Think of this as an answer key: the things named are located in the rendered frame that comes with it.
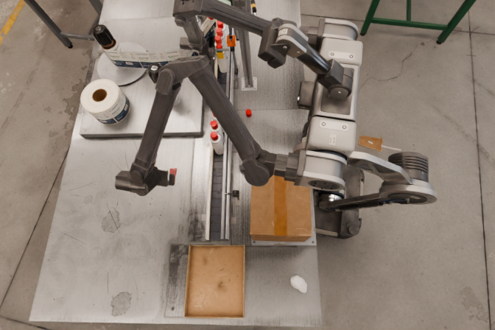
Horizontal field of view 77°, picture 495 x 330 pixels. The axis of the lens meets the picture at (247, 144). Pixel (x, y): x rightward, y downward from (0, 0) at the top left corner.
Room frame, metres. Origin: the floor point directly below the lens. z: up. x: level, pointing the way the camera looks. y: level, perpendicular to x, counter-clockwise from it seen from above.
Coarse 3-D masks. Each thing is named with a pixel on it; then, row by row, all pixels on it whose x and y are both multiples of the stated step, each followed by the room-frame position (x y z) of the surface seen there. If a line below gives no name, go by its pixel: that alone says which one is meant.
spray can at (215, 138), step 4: (212, 132) 0.61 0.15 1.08; (216, 132) 0.61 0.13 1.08; (212, 136) 0.59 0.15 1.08; (216, 136) 0.59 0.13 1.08; (212, 140) 0.59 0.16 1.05; (216, 140) 0.58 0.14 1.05; (220, 140) 0.59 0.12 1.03; (212, 144) 0.58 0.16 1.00; (216, 144) 0.57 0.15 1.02; (220, 144) 0.58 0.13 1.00; (216, 148) 0.57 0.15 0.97; (220, 148) 0.58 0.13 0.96; (216, 152) 0.58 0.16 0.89; (220, 152) 0.57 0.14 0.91
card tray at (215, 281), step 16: (192, 256) 0.11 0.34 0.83; (208, 256) 0.10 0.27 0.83; (224, 256) 0.09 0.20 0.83; (240, 256) 0.07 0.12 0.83; (192, 272) 0.04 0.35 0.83; (208, 272) 0.03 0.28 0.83; (224, 272) 0.02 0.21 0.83; (240, 272) 0.01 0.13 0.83; (192, 288) -0.03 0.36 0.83; (208, 288) -0.04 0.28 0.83; (224, 288) -0.05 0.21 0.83; (240, 288) -0.06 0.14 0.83; (192, 304) -0.09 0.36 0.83; (208, 304) -0.10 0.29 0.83; (224, 304) -0.11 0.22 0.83; (240, 304) -0.12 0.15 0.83
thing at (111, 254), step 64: (128, 0) 1.81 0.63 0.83; (256, 0) 1.61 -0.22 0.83; (256, 64) 1.12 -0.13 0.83; (256, 128) 0.71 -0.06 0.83; (64, 192) 0.53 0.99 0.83; (128, 192) 0.47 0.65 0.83; (192, 192) 0.42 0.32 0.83; (64, 256) 0.21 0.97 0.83; (128, 256) 0.16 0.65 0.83; (256, 256) 0.06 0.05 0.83; (64, 320) -0.07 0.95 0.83; (128, 320) -0.11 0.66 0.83; (192, 320) -0.16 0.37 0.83; (256, 320) -0.20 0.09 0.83; (320, 320) -0.24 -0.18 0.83
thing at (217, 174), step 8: (224, 80) 1.01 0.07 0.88; (224, 88) 0.96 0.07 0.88; (224, 136) 0.67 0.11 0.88; (216, 160) 0.55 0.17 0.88; (216, 168) 0.51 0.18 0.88; (216, 176) 0.46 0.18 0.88; (216, 184) 0.42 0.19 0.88; (216, 192) 0.38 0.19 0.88; (216, 200) 0.34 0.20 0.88; (216, 208) 0.30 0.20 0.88; (216, 216) 0.27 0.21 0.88; (216, 224) 0.23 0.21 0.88; (224, 224) 0.23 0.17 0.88; (216, 232) 0.20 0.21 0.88; (224, 232) 0.19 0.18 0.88
